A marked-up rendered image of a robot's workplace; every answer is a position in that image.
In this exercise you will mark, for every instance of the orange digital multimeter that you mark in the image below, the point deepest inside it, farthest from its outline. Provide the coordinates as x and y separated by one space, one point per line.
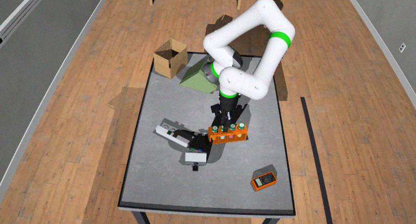
263 181

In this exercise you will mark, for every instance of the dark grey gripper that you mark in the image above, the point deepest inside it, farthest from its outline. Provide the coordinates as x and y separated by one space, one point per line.
225 116

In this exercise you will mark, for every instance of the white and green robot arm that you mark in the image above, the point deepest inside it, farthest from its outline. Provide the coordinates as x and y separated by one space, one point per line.
233 81

